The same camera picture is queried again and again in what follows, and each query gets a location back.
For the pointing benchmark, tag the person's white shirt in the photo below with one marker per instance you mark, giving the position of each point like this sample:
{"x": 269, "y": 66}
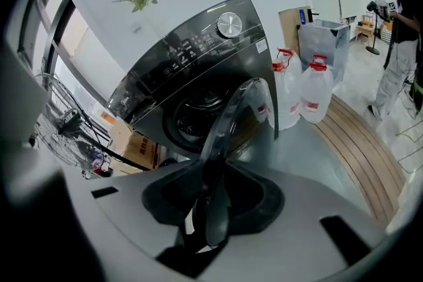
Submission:
{"x": 20, "y": 92}

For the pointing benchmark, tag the black window frame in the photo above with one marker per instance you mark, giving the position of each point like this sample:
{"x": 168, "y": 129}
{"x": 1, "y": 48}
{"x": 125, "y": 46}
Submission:
{"x": 56, "y": 43}

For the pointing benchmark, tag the clear red-capped water jug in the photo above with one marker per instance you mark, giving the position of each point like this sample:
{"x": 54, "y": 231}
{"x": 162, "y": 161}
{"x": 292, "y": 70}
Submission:
{"x": 291, "y": 59}
{"x": 285, "y": 92}
{"x": 315, "y": 89}

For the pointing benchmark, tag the brown cardboard box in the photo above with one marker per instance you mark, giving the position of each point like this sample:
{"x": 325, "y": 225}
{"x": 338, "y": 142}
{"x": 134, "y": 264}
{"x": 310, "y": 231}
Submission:
{"x": 142, "y": 148}

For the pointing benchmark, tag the large black floor fan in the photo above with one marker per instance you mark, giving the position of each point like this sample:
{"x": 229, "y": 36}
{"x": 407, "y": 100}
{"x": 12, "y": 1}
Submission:
{"x": 71, "y": 120}

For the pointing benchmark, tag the dark grey washing machine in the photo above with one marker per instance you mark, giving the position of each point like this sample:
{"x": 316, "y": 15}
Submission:
{"x": 198, "y": 53}

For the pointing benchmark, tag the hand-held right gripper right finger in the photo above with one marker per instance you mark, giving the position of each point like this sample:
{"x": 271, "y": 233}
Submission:
{"x": 297, "y": 224}

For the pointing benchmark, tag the round black washer door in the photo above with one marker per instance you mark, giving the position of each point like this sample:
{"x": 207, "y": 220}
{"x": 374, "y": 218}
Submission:
{"x": 224, "y": 128}

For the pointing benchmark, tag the grey plastic-lined bin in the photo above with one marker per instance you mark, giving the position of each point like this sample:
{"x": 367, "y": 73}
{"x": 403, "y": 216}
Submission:
{"x": 327, "y": 39}

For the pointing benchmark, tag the tall cardboard box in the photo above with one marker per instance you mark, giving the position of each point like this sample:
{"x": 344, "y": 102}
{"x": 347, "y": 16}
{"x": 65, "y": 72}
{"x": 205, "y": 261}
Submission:
{"x": 289, "y": 26}

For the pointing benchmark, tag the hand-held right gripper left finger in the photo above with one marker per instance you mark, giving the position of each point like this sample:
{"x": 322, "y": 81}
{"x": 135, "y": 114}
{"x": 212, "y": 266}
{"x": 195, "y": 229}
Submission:
{"x": 132, "y": 201}

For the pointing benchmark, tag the wooden slat platform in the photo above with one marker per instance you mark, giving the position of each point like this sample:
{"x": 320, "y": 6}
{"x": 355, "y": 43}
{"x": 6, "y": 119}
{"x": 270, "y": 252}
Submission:
{"x": 360, "y": 155}

